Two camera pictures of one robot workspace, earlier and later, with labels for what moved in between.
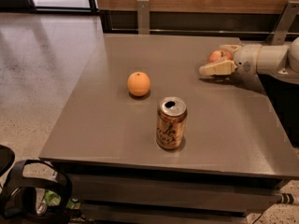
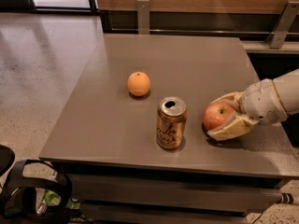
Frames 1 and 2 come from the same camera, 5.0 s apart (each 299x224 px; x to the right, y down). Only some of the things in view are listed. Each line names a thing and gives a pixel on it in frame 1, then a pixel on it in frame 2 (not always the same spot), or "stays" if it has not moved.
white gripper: [246, 60] → [261, 102]
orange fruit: [138, 84] stays
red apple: [219, 56] → [216, 114]
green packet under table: [52, 198] stays
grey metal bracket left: [143, 16] stays
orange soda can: [171, 122] stays
